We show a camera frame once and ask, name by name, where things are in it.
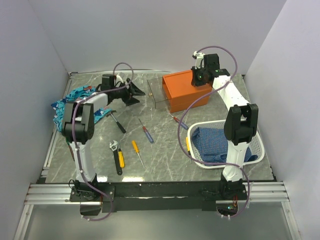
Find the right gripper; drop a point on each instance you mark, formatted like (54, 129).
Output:
(194, 82)

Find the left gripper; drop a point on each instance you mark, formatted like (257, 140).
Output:
(132, 90)

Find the clear plastic drawer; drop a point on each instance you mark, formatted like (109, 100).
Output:
(157, 93)

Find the red blue screwdriver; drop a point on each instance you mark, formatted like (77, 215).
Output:
(148, 135)
(182, 124)

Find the yellow slim screwdriver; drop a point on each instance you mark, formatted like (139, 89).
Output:
(135, 146)

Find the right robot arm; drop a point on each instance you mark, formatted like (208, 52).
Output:
(241, 122)

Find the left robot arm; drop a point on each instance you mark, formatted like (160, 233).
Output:
(78, 127)

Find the orange drawer cabinet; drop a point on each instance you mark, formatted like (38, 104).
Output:
(180, 92)

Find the black adjustable wrench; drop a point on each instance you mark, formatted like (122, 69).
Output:
(113, 145)

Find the turquoise shark print cloth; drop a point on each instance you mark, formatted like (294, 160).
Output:
(58, 110)

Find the yellow screwdriver beside basket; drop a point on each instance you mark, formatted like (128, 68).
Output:
(188, 148)

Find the blue checked cloth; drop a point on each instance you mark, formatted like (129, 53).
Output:
(212, 149)

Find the green hex key set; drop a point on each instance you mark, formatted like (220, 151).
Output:
(70, 149)

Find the white plastic basket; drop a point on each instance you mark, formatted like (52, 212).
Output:
(256, 146)

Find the black base crossbar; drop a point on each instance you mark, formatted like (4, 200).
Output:
(143, 196)

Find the black handled hammer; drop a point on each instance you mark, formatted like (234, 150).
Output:
(111, 113)

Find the aluminium rail frame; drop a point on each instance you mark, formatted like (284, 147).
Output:
(49, 215)

